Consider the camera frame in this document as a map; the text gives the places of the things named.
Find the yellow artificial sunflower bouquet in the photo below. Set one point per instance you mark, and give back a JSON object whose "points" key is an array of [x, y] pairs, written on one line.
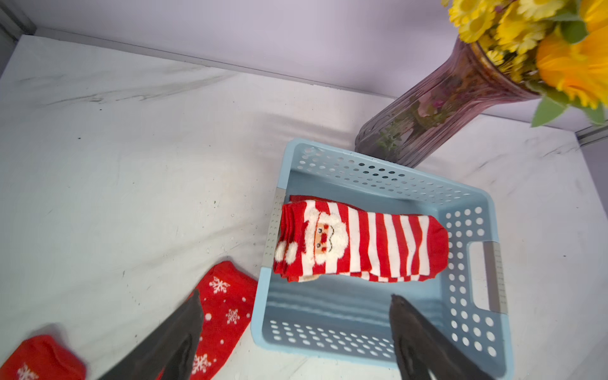
{"points": [[556, 49]]}

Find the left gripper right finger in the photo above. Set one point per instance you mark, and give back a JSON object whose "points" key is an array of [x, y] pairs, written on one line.
{"points": [[422, 351]]}

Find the red lettered sock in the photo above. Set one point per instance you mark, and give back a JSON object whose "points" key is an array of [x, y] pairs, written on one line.
{"points": [[42, 357]]}

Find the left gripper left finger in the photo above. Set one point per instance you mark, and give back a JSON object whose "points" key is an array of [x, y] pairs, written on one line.
{"points": [[169, 351]]}

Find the light blue plastic basket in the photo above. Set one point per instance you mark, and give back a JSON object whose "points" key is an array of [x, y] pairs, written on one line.
{"points": [[348, 319]]}

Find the red bear face sock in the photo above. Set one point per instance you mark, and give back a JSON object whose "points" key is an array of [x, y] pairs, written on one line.
{"points": [[227, 298]]}

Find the dark ribbed glass vase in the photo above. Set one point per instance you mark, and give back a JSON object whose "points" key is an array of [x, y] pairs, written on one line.
{"points": [[415, 125]]}

